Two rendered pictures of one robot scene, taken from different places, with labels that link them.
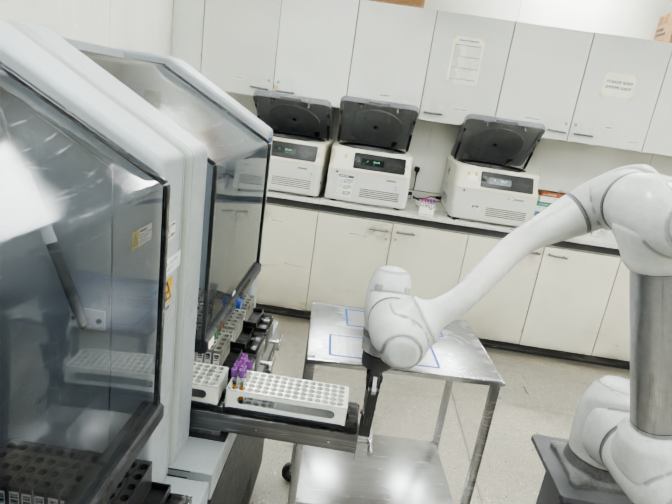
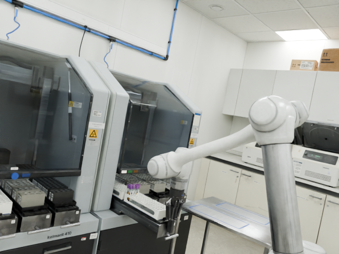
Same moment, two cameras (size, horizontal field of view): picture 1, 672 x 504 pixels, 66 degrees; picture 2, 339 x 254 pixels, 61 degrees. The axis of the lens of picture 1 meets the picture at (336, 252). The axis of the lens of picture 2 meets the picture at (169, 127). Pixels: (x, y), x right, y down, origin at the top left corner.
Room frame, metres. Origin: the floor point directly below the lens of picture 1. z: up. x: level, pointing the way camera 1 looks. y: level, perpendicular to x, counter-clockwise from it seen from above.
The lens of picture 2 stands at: (-0.03, -1.04, 1.38)
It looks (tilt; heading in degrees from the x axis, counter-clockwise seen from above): 3 degrees down; 42
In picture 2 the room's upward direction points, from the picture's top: 10 degrees clockwise
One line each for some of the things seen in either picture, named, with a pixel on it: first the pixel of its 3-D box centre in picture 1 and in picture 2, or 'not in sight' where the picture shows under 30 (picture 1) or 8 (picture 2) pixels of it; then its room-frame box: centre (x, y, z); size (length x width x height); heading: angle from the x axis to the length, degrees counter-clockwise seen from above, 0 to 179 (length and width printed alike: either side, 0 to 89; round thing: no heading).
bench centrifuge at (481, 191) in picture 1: (491, 168); not in sight; (3.71, -1.00, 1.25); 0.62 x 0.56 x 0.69; 178
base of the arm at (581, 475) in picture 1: (592, 456); not in sight; (1.23, -0.78, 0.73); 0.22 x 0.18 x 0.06; 178
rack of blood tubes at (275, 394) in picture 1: (288, 398); (146, 205); (1.13, 0.07, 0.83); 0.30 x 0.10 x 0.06; 88
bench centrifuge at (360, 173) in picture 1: (372, 150); (322, 151); (3.73, -0.15, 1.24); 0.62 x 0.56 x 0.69; 179
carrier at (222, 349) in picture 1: (221, 351); (142, 189); (1.29, 0.28, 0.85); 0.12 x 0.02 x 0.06; 179
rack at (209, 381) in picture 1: (165, 378); (114, 188); (1.14, 0.38, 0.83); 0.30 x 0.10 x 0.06; 88
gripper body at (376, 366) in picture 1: (375, 367); (175, 196); (1.13, -0.14, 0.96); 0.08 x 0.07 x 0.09; 178
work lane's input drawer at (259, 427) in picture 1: (233, 408); (129, 206); (1.14, 0.20, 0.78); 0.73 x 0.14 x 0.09; 88
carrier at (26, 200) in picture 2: not in sight; (32, 199); (0.59, 0.30, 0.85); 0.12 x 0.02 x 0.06; 179
